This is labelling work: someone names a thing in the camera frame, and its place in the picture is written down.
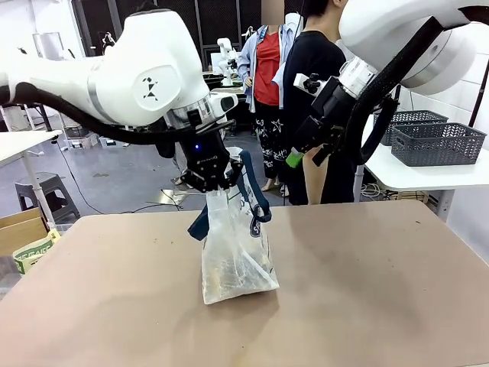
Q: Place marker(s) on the person in black shirt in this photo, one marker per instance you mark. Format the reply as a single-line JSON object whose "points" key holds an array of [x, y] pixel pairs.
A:
{"points": [[313, 57]]}

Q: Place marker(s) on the paper bag green print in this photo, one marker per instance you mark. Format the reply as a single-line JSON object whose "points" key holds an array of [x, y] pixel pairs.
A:
{"points": [[34, 252]]}

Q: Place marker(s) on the grey plastic lattice basket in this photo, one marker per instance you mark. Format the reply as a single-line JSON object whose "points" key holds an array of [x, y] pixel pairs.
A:
{"points": [[405, 116], [439, 151]]}

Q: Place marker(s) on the person in red top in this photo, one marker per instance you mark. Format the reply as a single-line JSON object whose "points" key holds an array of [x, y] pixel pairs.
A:
{"points": [[267, 69]]}

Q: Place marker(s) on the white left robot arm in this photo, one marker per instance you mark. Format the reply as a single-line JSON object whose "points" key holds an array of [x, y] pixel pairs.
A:
{"points": [[145, 57]]}

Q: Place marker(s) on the white table with round leg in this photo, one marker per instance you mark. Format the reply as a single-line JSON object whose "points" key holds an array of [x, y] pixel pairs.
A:
{"points": [[19, 143]]}

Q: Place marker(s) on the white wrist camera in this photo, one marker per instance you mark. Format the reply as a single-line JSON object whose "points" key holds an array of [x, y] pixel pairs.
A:
{"points": [[307, 82], [225, 103]]}

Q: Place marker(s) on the brown cardboard box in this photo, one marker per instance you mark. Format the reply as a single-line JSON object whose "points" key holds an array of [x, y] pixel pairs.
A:
{"points": [[19, 233]]}

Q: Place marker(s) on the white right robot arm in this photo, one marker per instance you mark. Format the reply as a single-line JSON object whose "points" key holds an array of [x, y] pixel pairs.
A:
{"points": [[382, 23]]}

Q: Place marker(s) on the brown wooden crate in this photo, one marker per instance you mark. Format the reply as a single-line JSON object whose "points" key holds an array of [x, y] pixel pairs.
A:
{"points": [[414, 195]]}

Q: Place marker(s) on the grey plastic stool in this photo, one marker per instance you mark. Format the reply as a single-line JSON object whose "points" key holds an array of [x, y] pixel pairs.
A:
{"points": [[49, 181]]}

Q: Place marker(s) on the large white table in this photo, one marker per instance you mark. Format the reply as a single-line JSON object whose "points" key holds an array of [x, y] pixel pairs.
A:
{"points": [[420, 176]]}

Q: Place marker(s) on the black stand pole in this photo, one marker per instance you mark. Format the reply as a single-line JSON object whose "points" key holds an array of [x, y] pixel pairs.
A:
{"points": [[479, 91]]}

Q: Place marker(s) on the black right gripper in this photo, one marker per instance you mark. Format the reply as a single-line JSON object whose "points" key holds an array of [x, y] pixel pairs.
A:
{"points": [[328, 107]]}

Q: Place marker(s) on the beige background desk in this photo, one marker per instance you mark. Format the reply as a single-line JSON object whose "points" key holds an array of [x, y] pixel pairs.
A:
{"points": [[229, 90]]}

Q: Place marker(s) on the silver sheet on floor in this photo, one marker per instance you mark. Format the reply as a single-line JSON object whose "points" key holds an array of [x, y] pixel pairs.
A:
{"points": [[173, 197]]}

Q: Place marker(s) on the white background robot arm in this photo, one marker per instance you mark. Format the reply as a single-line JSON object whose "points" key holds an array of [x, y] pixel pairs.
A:
{"points": [[225, 46]]}

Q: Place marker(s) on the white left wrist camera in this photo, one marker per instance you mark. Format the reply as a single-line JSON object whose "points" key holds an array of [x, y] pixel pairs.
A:
{"points": [[225, 103]]}

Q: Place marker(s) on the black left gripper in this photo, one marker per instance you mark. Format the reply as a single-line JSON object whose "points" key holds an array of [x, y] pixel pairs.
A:
{"points": [[204, 156]]}

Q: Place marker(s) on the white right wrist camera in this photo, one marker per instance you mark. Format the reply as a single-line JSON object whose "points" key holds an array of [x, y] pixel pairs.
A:
{"points": [[307, 82]]}

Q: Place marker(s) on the person's right forearm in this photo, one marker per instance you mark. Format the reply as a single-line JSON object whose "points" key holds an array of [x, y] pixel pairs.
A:
{"points": [[315, 183]]}

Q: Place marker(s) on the grey storage bin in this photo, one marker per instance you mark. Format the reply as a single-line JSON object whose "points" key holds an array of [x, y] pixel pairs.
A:
{"points": [[111, 142], [78, 142]]}

